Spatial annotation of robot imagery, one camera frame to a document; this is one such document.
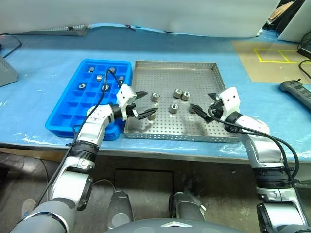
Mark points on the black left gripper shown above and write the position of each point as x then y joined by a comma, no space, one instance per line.
132,112

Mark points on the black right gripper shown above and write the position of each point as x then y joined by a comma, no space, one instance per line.
216,109

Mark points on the metal nut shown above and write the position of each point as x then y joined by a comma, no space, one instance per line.
155,97
177,93
173,108
186,95

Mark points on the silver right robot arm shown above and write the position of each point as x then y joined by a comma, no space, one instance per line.
267,150

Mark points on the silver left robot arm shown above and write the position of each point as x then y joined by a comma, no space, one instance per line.
70,179

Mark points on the blue compartment tray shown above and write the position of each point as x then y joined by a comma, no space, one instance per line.
65,114

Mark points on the grey metal box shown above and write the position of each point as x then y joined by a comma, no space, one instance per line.
6,72

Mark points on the yellow tape square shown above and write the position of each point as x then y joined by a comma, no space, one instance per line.
258,57

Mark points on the brown cardboard mat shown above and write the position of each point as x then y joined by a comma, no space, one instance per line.
267,65

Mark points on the small black clip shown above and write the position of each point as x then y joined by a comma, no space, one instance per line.
130,27

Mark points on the black handheld device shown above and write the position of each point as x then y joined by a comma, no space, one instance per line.
295,91

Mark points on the dark rounded robot leg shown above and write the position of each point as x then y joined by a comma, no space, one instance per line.
187,206
120,208

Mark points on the flat perforated metal tray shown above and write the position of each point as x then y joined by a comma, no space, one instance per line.
63,30

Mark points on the white board panel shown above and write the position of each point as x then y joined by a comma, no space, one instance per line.
295,21

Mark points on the grey robot torso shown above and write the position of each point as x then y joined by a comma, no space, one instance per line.
175,227

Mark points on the grey shoe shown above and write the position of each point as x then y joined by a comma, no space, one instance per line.
28,207

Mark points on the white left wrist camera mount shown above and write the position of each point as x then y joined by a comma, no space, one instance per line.
126,95

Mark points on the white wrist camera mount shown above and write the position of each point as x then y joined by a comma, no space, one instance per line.
126,95
229,99

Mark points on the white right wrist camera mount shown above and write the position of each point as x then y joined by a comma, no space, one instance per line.
229,99

